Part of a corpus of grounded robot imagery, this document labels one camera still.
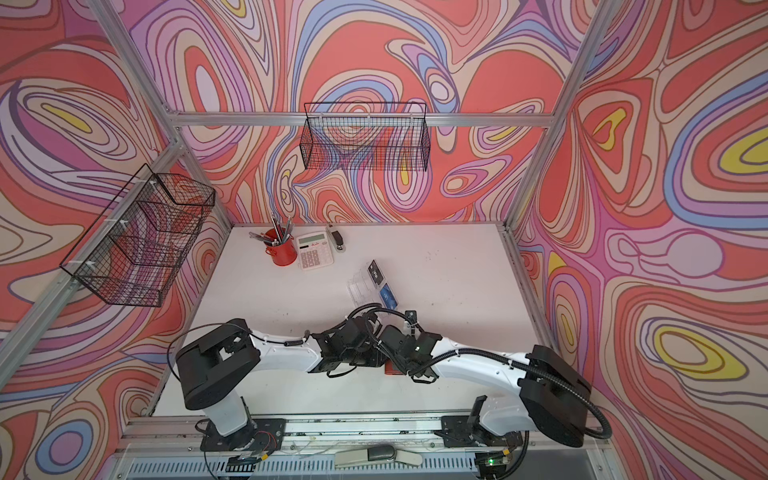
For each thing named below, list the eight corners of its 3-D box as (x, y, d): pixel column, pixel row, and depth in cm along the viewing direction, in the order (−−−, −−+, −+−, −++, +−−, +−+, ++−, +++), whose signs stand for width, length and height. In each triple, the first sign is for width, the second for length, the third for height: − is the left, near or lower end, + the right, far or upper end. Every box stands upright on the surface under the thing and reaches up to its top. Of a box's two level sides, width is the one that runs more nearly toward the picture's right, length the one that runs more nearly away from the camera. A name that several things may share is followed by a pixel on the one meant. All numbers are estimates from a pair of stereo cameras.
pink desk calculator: (302, 272, 108) (299, 264, 104) (298, 243, 117) (295, 235, 113) (335, 264, 110) (333, 256, 107) (328, 237, 119) (326, 229, 116)
